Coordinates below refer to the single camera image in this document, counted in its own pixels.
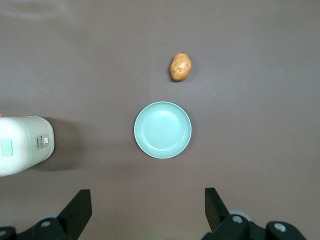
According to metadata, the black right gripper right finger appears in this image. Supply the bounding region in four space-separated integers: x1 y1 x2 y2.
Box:
204 187 253 240

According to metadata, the orange brown toy potato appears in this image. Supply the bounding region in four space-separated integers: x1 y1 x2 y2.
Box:
170 52 193 82

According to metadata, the beige rice cooker orange handle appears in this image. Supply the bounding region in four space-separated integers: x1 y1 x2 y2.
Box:
0 115 55 178

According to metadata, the pale green round plate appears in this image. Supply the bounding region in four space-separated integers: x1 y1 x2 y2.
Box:
133 101 193 160

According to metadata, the brown table cloth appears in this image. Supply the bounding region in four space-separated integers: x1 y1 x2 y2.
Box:
0 0 320 240

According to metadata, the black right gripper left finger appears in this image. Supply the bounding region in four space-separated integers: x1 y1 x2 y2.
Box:
27 189 92 240

